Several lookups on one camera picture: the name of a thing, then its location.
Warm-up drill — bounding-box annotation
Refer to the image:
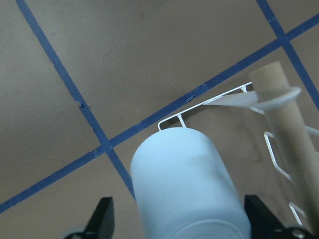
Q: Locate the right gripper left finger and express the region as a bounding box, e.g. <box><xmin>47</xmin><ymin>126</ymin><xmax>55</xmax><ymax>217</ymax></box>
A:
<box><xmin>82</xmin><ymin>197</ymin><xmax>115</xmax><ymax>239</ymax></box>

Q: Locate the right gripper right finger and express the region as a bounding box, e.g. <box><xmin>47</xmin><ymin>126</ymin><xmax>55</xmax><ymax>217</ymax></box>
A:
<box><xmin>244</xmin><ymin>195</ymin><xmax>303</xmax><ymax>239</ymax></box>

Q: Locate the light blue cup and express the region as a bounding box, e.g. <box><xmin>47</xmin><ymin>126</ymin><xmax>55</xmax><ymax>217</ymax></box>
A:
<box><xmin>131</xmin><ymin>127</ymin><xmax>252</xmax><ymax>239</ymax></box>

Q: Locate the wooden rack dowel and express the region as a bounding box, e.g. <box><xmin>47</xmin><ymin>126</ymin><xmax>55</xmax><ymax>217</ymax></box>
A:
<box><xmin>249</xmin><ymin>61</ymin><xmax>319</xmax><ymax>236</ymax></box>

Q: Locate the white wire cup rack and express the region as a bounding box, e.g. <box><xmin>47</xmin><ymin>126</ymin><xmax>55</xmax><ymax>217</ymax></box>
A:
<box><xmin>158</xmin><ymin>83</ymin><xmax>310</xmax><ymax>228</ymax></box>

